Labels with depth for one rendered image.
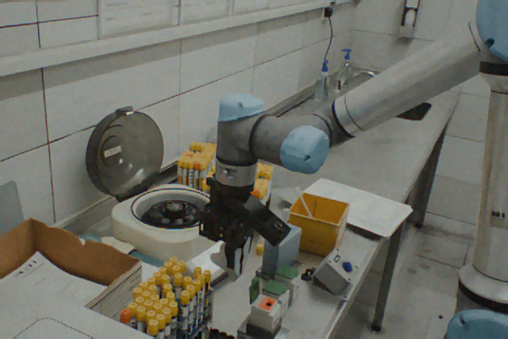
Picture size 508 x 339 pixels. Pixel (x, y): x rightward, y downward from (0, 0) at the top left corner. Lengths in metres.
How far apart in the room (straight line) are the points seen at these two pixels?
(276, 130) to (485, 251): 0.34
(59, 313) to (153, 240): 0.51
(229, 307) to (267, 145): 0.43
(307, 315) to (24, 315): 0.64
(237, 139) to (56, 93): 0.51
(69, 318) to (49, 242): 0.53
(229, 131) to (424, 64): 0.32
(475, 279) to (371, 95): 0.32
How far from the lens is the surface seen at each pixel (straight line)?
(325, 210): 1.41
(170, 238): 1.13
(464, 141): 3.32
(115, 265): 1.06
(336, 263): 1.18
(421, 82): 0.84
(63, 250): 1.14
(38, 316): 0.66
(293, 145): 0.80
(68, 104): 1.26
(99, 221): 1.43
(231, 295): 1.17
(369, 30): 3.28
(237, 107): 0.85
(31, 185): 1.24
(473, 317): 0.75
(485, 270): 0.75
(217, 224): 0.95
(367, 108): 0.87
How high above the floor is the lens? 1.58
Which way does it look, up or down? 24 degrees down
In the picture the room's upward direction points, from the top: 5 degrees clockwise
